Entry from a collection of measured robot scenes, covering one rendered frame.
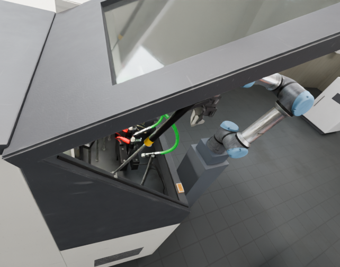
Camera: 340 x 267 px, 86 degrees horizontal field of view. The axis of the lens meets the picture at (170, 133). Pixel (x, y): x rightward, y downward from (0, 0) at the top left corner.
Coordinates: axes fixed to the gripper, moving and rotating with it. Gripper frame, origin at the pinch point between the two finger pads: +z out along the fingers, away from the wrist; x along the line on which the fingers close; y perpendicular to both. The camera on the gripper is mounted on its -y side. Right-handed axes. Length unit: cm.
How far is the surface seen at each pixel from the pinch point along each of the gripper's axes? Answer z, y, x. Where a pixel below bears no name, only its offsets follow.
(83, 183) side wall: -13, -50, -35
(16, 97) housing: -28, -62, -22
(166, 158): 26.6, -6.6, -1.9
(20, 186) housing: -15, -62, -35
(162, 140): 26.6, -5.6, 12.0
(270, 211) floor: 121, 153, -25
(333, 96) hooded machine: 46, 426, 142
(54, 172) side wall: -19, -56, -35
